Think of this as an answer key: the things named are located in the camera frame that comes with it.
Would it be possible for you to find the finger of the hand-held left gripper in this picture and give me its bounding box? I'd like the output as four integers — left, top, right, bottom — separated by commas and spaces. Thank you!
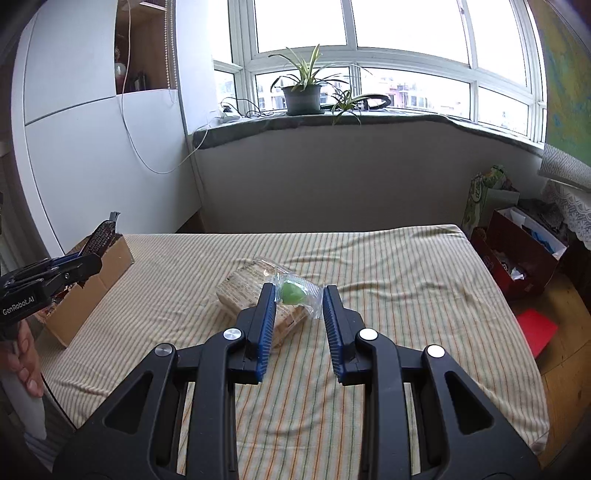
44, 252, 103, 296
14, 255, 81, 275

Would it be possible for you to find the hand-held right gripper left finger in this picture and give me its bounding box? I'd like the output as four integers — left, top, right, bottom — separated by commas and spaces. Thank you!
53, 283, 278, 480

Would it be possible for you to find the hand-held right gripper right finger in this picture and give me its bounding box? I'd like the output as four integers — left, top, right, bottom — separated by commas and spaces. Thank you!
322, 285, 543, 480

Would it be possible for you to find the brown cardboard box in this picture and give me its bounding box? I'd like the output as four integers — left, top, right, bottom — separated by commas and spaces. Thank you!
39, 235, 136, 348

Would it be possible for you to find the dark brown chocolate bar wrapper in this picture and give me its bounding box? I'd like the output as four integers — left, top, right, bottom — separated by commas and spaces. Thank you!
79, 211, 122, 259

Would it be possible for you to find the green candy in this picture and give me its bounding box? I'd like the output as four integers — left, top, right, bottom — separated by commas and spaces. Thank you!
271, 272, 322, 320

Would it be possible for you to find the person's left hand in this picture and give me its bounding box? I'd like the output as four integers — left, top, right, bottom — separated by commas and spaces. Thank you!
7, 318, 45, 398

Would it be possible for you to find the clear bag of biscuits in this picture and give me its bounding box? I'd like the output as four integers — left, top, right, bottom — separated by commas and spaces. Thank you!
215, 258, 311, 348

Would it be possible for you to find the striped beige cloth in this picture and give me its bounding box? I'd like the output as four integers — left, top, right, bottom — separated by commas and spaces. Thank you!
34, 224, 551, 480

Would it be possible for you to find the white cabinet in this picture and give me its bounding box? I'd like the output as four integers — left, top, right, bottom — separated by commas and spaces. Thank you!
11, 0, 204, 261

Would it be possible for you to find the dark red open box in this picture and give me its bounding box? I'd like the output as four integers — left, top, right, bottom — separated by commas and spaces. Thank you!
471, 207, 570, 303

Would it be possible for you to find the green paper bag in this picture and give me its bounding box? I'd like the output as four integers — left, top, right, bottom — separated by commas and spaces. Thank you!
463, 165, 521, 234

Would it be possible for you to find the red flat folder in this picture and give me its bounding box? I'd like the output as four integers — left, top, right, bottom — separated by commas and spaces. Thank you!
514, 308, 560, 360

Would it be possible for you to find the grey window sill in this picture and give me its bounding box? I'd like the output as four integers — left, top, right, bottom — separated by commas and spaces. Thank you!
191, 112, 546, 152

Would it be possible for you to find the small spider plant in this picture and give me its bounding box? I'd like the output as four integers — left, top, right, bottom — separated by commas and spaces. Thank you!
329, 85, 376, 126

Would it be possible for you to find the large potted spider plant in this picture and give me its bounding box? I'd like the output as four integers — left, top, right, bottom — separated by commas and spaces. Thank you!
269, 44, 354, 116

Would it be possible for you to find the white lace cloth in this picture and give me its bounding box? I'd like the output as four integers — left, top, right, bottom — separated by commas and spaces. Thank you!
537, 142, 591, 252

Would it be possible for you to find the white framed window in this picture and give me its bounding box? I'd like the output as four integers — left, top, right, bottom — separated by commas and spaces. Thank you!
212, 0, 549, 145

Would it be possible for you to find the white cable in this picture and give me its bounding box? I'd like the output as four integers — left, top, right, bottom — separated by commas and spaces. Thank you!
117, 0, 220, 175

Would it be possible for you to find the black ring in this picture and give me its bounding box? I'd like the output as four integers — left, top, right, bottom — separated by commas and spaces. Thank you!
350, 93, 394, 113

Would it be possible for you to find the wall map poster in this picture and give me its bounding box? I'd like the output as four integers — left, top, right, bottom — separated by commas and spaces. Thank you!
530, 0, 591, 155

